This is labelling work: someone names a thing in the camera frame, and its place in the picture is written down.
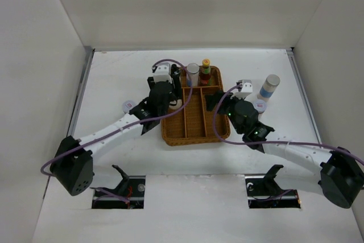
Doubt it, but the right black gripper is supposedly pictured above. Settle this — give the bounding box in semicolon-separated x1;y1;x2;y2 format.
205;90;246;135

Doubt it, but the blue label bead jar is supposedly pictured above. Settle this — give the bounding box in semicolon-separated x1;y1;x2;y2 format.
187;63;200;87
257;74;280;102

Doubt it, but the red chili sauce bottle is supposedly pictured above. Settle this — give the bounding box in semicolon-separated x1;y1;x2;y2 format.
200;59;211;86

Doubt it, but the black top glass grinder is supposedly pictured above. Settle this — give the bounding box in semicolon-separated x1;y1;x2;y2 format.
169;99;183;110

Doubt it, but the silver lid dark spice jar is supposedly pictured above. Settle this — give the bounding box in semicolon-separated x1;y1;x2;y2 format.
253;99;267;118

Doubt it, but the red label sauce jar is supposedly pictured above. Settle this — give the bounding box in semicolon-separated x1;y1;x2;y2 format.
122;100;137;114

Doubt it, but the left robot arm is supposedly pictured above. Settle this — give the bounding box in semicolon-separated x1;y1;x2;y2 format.
50;63;183;197

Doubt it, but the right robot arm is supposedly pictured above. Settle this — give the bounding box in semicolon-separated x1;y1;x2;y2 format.
205;90;363;209

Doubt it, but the brown wicker divided tray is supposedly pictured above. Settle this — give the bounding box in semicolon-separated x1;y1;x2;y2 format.
161;66;223;146

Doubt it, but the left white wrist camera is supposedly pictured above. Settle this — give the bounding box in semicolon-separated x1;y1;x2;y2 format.
152;63;172;84

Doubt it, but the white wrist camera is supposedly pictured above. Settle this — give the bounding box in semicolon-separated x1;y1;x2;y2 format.
234;80;253;100
152;63;172;84

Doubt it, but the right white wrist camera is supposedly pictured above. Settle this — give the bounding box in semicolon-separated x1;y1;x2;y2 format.
234;80;253;100

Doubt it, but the left aluminium table rail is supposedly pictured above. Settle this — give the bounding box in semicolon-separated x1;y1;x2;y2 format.
66;46;95;137

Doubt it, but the aluminium table rail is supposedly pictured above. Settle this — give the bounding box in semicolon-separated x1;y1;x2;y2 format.
66;46;95;137
286;48;322;143

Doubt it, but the right aluminium table rail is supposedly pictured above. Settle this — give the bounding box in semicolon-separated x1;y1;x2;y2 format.
286;48;322;143

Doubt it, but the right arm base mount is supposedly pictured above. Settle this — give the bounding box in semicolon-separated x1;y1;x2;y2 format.
245;164;301;209

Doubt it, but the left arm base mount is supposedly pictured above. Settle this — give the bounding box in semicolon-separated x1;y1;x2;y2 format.
92;164;146;209

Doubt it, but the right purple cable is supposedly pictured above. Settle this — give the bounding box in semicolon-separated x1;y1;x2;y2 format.
212;83;364;167

